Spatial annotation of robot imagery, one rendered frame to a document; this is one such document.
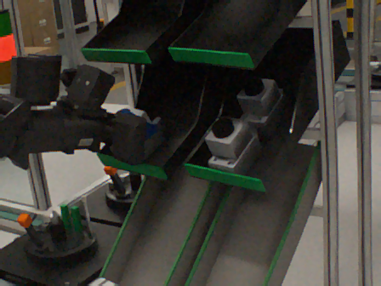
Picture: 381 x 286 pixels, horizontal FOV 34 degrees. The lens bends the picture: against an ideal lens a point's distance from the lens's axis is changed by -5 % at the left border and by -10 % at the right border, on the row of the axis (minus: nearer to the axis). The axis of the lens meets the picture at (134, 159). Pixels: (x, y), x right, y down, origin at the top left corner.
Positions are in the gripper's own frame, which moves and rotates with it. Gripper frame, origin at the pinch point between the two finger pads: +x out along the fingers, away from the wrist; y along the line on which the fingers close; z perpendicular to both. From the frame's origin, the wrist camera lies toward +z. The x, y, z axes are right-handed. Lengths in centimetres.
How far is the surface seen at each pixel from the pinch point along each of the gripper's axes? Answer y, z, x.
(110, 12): 496, 9, 354
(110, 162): 2.0, -5.7, -0.7
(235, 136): -18.0, 2.3, 3.0
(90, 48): 3.2, 10.7, -5.3
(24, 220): 22.0, -20.9, -3.6
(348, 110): 40, -7, 122
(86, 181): 73, -32, 46
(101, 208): 33.4, -25.2, 21.8
